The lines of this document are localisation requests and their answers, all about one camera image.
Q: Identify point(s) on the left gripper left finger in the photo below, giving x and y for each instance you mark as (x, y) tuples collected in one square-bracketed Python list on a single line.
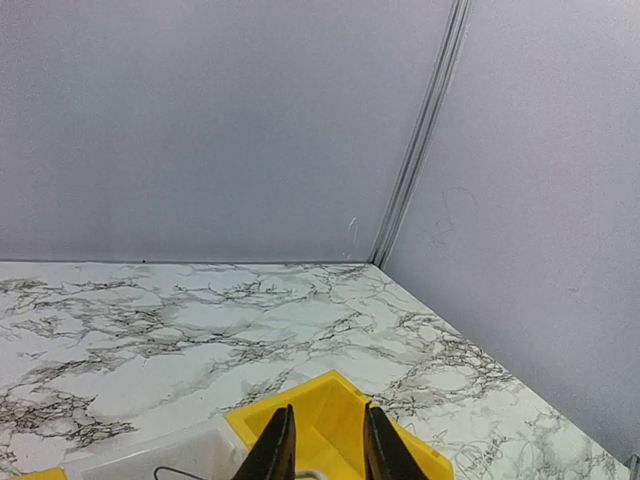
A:
[(273, 455)]

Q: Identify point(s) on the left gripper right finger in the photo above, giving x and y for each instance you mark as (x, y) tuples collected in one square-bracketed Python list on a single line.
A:
[(385, 455)]

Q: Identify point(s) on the yellow plastic bin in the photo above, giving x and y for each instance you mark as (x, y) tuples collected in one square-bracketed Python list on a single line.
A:
[(329, 417), (56, 473)]

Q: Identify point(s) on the right aluminium corner post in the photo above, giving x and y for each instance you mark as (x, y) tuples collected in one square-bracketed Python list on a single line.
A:
[(423, 131)]

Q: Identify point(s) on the left yellow plastic bin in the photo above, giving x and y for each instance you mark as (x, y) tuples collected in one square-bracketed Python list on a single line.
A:
[(56, 473)]

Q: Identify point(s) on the white translucent plastic bin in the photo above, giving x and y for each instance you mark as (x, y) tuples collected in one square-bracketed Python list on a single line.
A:
[(208, 450)]

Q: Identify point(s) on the right yellow plastic bin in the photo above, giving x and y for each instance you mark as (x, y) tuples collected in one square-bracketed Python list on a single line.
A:
[(329, 417)]

